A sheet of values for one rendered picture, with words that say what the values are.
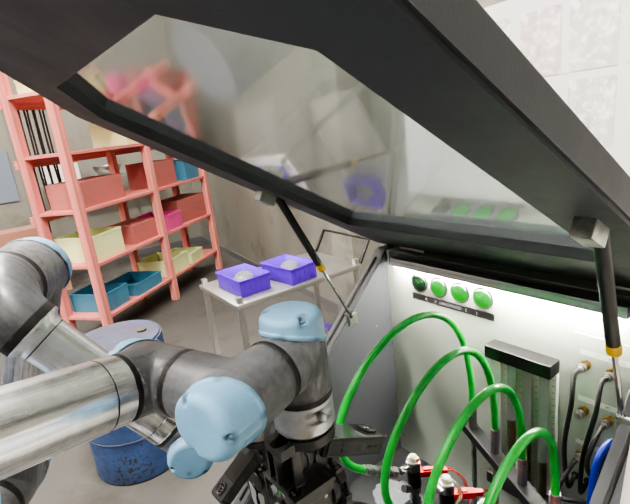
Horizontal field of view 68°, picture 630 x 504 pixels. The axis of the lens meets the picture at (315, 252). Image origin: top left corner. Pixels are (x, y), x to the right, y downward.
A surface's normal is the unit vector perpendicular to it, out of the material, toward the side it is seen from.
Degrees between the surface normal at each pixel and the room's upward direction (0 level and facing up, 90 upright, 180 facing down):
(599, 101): 90
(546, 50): 90
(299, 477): 90
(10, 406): 45
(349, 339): 90
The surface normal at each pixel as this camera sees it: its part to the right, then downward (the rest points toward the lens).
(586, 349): -0.78, 0.25
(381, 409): 0.61, 0.15
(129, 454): 0.22, 0.24
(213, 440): -0.53, 0.29
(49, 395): 0.59, -0.68
